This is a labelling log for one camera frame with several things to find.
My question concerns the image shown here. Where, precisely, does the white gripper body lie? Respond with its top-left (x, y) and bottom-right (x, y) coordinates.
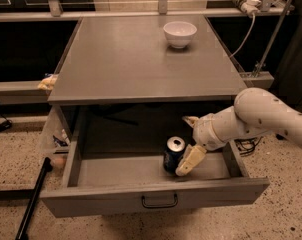
top-left (192, 113), bottom-right (226, 151)

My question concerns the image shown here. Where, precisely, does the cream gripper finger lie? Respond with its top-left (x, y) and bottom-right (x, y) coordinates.
top-left (175, 144), bottom-right (207, 176)
top-left (182, 116), bottom-right (199, 128)

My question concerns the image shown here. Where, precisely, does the blue pepsi can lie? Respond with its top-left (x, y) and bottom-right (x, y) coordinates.
top-left (163, 136), bottom-right (186, 174)

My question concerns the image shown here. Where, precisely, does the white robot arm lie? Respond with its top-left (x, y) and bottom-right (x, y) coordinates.
top-left (175, 87), bottom-right (302, 176)

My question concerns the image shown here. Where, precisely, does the grey cabinet counter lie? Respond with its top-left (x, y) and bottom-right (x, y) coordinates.
top-left (47, 14), bottom-right (252, 142)

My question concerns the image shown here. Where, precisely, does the open grey top drawer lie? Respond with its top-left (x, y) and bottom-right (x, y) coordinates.
top-left (41, 133), bottom-right (269, 217)

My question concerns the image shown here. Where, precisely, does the metal diagonal rod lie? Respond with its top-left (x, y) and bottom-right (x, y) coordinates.
top-left (251, 0), bottom-right (293, 77)

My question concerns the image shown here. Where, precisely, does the white ceramic bowl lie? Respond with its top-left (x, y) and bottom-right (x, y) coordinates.
top-left (163, 21), bottom-right (197, 49)

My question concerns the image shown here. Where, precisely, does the white power strip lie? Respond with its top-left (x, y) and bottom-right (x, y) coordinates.
top-left (231, 0), bottom-right (261, 17)

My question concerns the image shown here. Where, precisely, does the clear plastic bag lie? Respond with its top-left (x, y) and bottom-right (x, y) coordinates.
top-left (38, 106), bottom-right (71, 169)

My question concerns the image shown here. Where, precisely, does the black pole on floor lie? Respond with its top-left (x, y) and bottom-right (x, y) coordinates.
top-left (15, 157), bottom-right (53, 240)

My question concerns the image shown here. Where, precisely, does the yellow crumpled bag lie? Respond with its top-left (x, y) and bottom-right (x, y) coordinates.
top-left (38, 74), bottom-right (58, 91)

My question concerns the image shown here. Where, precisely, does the black cable bundle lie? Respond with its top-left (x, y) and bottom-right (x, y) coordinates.
top-left (234, 136), bottom-right (264, 157)

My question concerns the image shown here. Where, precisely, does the black drawer handle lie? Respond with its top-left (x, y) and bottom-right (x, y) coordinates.
top-left (141, 194), bottom-right (179, 209)

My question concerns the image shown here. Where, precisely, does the white power cable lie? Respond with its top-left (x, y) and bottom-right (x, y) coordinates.
top-left (228, 13), bottom-right (257, 59)

